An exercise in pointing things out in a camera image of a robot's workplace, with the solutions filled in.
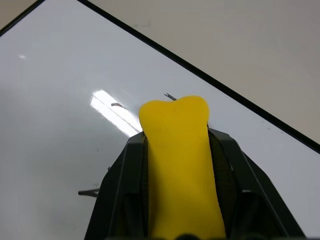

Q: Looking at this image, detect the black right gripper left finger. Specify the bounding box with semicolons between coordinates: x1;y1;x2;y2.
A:
83;131;151;240

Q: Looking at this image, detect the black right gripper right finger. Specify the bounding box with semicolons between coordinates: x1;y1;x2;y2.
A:
209;127;307;240

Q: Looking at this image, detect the yellow whiteboard eraser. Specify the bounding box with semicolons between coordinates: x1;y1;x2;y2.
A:
138;94;227;240

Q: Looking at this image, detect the black-framed whiteboard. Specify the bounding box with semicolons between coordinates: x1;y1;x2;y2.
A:
0;0;320;240

